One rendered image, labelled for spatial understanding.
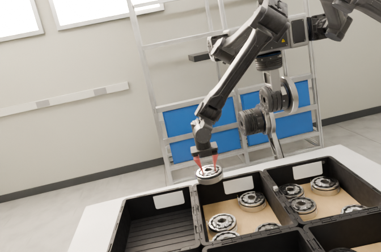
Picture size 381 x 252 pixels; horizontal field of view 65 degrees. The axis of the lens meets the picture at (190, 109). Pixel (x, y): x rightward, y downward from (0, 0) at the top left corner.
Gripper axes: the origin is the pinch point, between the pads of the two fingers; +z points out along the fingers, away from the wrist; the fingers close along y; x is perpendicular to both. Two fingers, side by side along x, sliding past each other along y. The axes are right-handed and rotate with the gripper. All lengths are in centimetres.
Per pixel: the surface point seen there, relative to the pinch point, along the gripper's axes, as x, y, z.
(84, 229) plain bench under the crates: 28, -67, 32
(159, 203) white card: 6.3, -23.1, 13.7
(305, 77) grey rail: 189, 118, 17
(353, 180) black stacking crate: -10, 51, 12
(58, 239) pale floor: 135, -146, 103
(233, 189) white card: 6.7, 8.4, 15.4
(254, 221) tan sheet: -11.0, 12.3, 19.3
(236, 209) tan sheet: -1.6, 7.3, 19.4
